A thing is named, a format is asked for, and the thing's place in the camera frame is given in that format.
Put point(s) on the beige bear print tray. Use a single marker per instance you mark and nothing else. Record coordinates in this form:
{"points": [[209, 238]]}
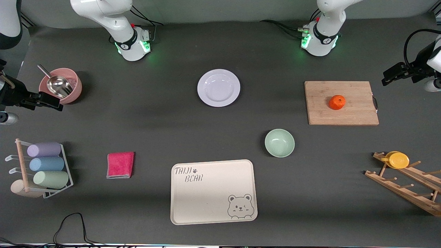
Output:
{"points": [[213, 196]]}

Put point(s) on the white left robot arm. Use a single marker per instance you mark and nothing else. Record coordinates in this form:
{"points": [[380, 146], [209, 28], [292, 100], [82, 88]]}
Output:
{"points": [[322, 41]]}

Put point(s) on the light green bowl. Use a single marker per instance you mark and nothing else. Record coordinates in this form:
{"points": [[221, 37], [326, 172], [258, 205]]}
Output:
{"points": [[279, 143]]}

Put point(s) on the yellow mug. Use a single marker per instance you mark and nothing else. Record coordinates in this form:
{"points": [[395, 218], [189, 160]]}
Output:
{"points": [[399, 160]]}

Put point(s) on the wooden mug rack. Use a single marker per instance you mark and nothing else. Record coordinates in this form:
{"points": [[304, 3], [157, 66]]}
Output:
{"points": [[406, 194]]}

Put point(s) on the orange fruit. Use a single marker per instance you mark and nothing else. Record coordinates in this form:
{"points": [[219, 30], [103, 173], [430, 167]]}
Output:
{"points": [[337, 102]]}

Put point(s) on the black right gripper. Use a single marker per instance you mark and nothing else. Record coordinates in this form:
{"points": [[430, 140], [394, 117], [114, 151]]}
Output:
{"points": [[12, 94]]}

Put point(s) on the wooden cutting board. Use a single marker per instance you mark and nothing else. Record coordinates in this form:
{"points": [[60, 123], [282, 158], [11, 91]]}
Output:
{"points": [[355, 112]]}

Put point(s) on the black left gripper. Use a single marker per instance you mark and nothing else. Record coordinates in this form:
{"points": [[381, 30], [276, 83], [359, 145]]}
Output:
{"points": [[414, 70]]}

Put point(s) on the green cup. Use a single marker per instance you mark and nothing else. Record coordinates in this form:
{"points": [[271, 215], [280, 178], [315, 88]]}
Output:
{"points": [[51, 179]]}

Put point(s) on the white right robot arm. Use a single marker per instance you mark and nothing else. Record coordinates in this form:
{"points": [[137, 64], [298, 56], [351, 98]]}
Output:
{"points": [[120, 31]]}

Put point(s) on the blue cup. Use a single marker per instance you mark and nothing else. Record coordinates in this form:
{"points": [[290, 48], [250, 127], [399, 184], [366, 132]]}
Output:
{"points": [[47, 164]]}

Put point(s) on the purple cup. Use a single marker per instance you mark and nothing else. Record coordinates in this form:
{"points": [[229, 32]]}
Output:
{"points": [[44, 149]]}

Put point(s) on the pink folded cloth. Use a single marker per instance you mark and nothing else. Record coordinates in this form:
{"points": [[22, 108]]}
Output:
{"points": [[120, 165]]}

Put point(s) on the beige cup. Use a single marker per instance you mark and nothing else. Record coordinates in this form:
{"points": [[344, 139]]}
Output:
{"points": [[17, 188]]}

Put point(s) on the white round plate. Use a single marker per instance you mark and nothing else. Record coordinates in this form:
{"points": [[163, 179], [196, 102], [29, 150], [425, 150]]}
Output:
{"points": [[218, 88]]}

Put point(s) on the metal scoop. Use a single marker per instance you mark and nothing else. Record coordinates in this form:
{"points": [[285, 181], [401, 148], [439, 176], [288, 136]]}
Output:
{"points": [[59, 86]]}

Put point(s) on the pink bowl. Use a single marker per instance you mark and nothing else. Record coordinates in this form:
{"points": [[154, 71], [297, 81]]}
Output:
{"points": [[78, 89]]}

